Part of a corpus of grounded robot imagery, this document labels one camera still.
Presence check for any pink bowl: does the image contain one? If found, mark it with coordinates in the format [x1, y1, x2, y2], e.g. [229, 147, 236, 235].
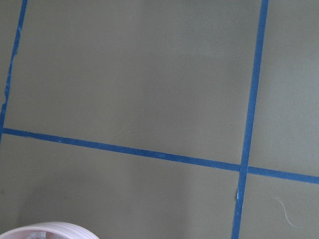
[0, 222, 98, 239]

